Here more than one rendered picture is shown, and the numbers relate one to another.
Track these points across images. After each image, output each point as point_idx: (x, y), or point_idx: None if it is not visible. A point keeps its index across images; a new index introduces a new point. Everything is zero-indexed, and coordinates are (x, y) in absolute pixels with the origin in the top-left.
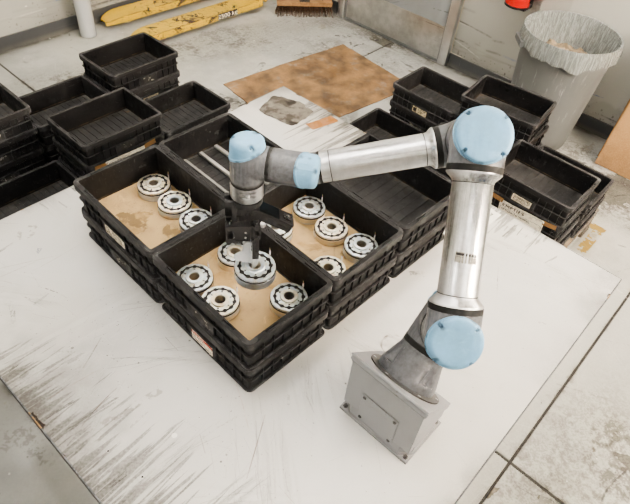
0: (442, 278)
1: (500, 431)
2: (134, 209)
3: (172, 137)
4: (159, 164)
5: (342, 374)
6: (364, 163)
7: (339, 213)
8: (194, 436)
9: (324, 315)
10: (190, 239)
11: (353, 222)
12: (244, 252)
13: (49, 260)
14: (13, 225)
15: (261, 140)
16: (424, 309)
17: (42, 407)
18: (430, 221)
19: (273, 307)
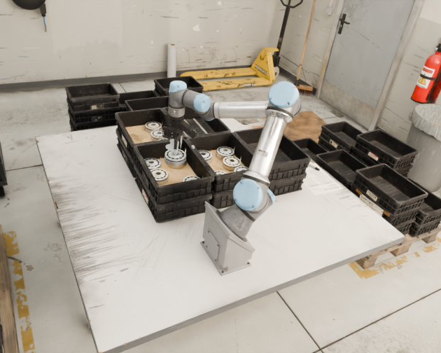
0: (250, 162)
1: (283, 279)
2: (139, 134)
3: None
4: (160, 118)
5: None
6: (234, 109)
7: (241, 157)
8: (122, 232)
9: (208, 196)
10: (155, 145)
11: (246, 162)
12: (171, 145)
13: (94, 150)
14: (85, 134)
15: (184, 84)
16: None
17: (61, 201)
18: (288, 171)
19: None
